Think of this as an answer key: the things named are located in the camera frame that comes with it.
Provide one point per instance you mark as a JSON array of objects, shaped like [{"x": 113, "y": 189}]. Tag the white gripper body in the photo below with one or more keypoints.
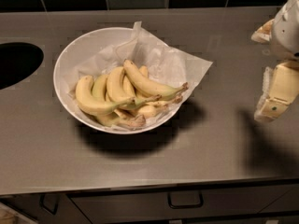
[{"x": 287, "y": 32}]

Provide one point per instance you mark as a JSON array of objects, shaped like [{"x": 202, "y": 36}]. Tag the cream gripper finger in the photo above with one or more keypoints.
[
  {"x": 262, "y": 34},
  {"x": 280, "y": 88}
]

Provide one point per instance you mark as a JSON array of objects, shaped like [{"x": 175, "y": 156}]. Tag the top right yellow banana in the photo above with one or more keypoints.
[{"x": 150, "y": 87}]

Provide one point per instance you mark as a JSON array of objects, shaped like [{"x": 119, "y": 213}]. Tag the yellow banana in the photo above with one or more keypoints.
[
  {"x": 120, "y": 88},
  {"x": 150, "y": 87},
  {"x": 91, "y": 105}
]

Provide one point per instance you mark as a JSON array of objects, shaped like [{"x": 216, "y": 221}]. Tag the small banana far right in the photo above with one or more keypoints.
[{"x": 144, "y": 71}]

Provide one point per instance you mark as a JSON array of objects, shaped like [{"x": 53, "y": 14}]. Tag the lower right short banana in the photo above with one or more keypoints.
[{"x": 153, "y": 109}]

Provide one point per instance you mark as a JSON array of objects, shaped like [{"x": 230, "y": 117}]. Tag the middle yellow banana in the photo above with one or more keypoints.
[{"x": 120, "y": 88}]

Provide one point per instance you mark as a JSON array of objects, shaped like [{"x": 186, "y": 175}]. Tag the greenish banana behind left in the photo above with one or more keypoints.
[{"x": 100, "y": 87}]

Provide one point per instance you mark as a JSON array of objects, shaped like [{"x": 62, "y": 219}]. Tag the bottom banana with brown stem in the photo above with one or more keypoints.
[{"x": 114, "y": 119}]

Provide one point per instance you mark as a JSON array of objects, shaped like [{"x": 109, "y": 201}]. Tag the left front yellow banana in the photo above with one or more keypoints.
[{"x": 91, "y": 105}]

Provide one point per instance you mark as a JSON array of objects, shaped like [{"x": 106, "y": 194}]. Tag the white bowl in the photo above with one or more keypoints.
[{"x": 95, "y": 53}]

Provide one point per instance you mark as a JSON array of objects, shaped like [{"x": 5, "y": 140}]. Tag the white paper liner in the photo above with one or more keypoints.
[{"x": 172, "y": 66}]

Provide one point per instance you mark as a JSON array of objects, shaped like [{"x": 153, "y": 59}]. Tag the grey drawer front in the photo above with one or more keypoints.
[{"x": 234, "y": 202}]

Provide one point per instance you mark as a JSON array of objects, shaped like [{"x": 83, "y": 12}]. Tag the round black sink hole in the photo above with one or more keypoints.
[{"x": 18, "y": 60}]

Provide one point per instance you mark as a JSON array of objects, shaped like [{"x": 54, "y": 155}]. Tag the black drawer handle centre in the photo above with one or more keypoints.
[{"x": 185, "y": 199}]

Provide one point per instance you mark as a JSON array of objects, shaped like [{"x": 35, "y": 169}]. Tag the black drawer handle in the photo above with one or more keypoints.
[
  {"x": 49, "y": 203},
  {"x": 185, "y": 199}
]

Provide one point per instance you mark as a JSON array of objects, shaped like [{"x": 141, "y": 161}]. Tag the black drawer handle left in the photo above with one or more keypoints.
[{"x": 49, "y": 203}]

